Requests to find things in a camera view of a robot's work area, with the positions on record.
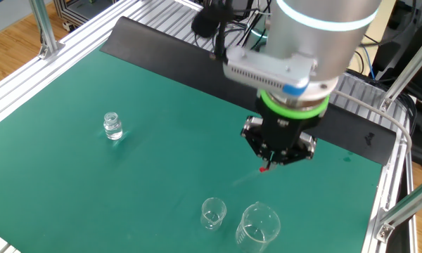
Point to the small clear glass bottle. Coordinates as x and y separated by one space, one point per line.
113 128

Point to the small glass beaker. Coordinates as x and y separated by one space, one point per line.
212 214

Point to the black striped cart frame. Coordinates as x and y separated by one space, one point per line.
67 14

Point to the black rubber mat strip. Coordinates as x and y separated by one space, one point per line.
161 52

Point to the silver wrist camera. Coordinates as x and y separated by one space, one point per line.
260 74

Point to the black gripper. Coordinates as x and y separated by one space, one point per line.
283 133

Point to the aluminium frame post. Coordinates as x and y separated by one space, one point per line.
408 207
44 24
408 70

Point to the green table mat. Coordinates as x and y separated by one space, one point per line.
91 193

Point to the glass dropper with red bulb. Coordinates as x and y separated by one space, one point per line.
263 169

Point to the beige desk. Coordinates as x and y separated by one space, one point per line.
383 35

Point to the aluminium profile table frame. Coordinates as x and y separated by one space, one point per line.
21 86

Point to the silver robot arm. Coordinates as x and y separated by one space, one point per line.
313 38

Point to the large glass beaker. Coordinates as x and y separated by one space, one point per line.
256 228

